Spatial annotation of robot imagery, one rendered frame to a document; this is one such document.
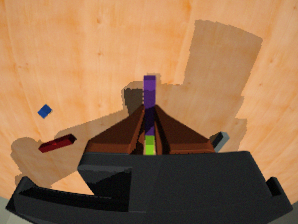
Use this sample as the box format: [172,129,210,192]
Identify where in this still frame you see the purple rod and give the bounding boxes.
[143,75,156,136]

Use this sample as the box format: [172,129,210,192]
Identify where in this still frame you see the small blue cube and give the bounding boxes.
[37,104,52,118]

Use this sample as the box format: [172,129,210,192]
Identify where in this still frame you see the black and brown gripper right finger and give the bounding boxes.
[154,104,215,155]

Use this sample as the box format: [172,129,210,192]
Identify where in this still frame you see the red rod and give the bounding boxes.
[38,134,76,153]

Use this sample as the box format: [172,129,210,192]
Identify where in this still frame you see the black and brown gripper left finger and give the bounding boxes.
[82,105,145,155]

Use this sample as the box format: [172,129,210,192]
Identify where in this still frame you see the lime green rod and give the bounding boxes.
[145,136,154,155]

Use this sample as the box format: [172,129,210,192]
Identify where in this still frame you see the grey rectangular block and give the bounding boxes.
[212,131,230,153]

